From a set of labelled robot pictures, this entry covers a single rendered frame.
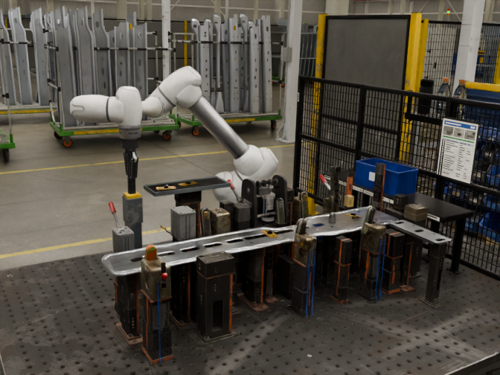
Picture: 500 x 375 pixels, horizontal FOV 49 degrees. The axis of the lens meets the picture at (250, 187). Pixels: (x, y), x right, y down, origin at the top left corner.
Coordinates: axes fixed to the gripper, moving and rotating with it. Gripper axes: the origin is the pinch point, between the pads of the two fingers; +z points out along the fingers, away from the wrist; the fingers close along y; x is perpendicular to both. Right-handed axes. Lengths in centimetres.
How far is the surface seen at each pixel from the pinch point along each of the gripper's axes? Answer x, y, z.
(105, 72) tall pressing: 190, -678, 6
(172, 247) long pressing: 6.5, 28.6, 19.0
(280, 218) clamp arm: 62, 22, 18
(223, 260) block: 15, 54, 16
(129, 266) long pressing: -14.7, 38.6, 19.0
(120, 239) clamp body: -12.5, 21.3, 14.7
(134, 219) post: -0.5, 3.5, 14.2
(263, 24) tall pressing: 487, -680, -76
